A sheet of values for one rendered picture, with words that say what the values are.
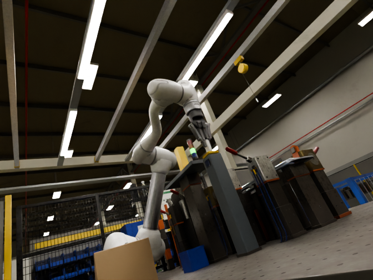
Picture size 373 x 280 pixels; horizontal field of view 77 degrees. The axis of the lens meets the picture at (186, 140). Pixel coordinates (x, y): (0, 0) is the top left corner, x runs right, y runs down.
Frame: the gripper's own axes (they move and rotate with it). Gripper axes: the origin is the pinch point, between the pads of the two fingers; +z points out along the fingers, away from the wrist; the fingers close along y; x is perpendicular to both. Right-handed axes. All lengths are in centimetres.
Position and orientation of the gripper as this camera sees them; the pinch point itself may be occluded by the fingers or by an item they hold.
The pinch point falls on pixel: (207, 146)
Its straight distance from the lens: 116.3
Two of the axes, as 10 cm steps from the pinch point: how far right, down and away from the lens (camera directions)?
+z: 3.1, 8.6, -4.2
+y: 8.6, -0.6, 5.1
